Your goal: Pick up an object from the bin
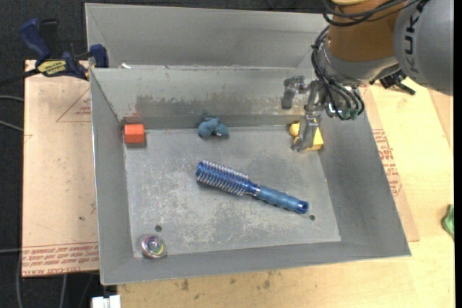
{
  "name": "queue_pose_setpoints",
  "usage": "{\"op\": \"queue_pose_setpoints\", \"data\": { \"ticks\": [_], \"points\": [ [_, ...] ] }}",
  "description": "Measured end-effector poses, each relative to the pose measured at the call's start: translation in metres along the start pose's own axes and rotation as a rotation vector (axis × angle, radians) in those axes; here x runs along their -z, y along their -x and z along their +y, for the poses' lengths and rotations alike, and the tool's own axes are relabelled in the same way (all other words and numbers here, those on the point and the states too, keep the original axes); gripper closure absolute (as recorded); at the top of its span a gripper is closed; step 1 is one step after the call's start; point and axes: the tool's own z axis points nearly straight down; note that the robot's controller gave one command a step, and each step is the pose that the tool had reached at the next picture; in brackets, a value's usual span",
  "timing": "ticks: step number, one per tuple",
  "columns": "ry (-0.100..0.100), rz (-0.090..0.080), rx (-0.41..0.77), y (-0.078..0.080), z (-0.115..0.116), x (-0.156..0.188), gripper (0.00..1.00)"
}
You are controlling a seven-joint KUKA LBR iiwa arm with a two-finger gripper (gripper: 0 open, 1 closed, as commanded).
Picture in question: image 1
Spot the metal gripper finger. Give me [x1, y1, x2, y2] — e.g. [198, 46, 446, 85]
[281, 75, 309, 110]
[291, 113, 321, 154]

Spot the yellow toy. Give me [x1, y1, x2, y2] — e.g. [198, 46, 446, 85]
[288, 120, 324, 151]

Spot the blue soft toy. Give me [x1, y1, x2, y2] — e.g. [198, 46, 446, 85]
[197, 115, 230, 140]

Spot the green soft thing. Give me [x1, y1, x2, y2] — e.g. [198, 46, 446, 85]
[441, 204, 454, 239]

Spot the shiny multicolour ball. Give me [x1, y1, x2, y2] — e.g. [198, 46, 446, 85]
[139, 233, 169, 260]

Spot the orange block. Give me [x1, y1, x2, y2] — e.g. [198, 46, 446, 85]
[123, 123, 147, 146]

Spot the grey metal bin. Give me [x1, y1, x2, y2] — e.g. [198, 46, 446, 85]
[84, 2, 412, 286]

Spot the brown cardboard board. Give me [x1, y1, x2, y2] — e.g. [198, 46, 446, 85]
[21, 59, 422, 278]

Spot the blue hairbrush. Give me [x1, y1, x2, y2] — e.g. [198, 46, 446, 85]
[196, 159, 310, 216]

